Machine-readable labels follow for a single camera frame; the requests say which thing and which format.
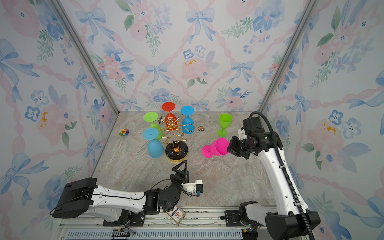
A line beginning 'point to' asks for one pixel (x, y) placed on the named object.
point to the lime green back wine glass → (152, 117)
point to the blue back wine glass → (188, 126)
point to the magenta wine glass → (219, 147)
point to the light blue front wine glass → (155, 148)
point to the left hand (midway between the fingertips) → (183, 164)
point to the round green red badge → (201, 128)
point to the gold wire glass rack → (177, 149)
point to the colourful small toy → (124, 132)
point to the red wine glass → (171, 121)
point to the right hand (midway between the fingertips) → (227, 148)
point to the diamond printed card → (177, 214)
